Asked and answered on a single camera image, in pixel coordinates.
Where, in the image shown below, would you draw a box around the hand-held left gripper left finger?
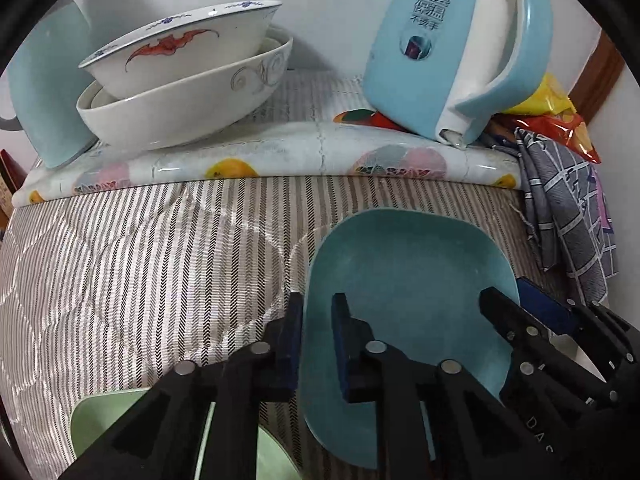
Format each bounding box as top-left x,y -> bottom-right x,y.
57,292 -> 304,480

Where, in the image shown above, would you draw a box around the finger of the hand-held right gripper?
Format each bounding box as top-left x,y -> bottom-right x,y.
479,286 -> 617,413
516,277 -> 633,366

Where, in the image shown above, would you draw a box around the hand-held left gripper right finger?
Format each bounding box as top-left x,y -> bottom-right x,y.
331,292 -> 556,480

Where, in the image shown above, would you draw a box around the teal rectangular plate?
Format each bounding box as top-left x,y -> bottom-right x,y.
302,208 -> 522,471

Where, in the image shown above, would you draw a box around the grey checked cloth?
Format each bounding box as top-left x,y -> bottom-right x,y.
512,127 -> 618,306

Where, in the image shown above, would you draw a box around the striped quilted mattress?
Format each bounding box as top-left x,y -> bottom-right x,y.
0,177 -> 616,461

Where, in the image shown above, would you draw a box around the red snack bag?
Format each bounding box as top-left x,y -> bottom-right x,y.
492,110 -> 601,163

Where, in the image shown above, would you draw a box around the fruit print covered board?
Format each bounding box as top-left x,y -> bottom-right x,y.
12,72 -> 523,208

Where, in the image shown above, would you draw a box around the yellow snack bag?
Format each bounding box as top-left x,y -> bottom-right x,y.
505,72 -> 576,116

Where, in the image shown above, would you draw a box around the light green plate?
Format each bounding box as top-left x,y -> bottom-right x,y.
70,389 -> 301,480

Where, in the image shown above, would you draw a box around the white bowl grey swirl print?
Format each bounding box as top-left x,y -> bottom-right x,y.
76,27 -> 294,151

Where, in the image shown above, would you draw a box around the light blue electric kettle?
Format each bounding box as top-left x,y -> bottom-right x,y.
361,0 -> 554,150

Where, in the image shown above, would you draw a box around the white bowl red bat print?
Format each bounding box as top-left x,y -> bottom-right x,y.
78,0 -> 283,102

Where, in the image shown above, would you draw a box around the cardboard box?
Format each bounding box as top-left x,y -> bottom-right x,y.
0,175 -> 18,226

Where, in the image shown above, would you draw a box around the light blue thermos jug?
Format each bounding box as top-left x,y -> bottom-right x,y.
0,2 -> 103,170

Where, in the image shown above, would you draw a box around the brown wooden frame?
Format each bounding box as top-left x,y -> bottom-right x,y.
570,30 -> 626,126

